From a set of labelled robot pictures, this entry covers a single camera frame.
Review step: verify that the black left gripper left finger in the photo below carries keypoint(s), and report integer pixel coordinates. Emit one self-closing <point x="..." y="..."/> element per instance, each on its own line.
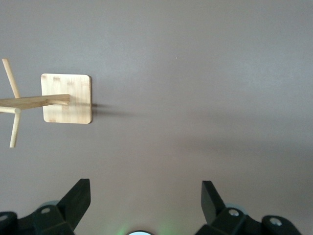
<point x="73" y="208"/>

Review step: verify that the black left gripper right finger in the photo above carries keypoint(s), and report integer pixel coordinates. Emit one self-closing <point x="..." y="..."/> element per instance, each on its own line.
<point x="212" y="208"/>

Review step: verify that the wooden cup rack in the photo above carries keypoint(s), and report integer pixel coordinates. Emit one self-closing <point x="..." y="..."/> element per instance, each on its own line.
<point x="66" y="98"/>

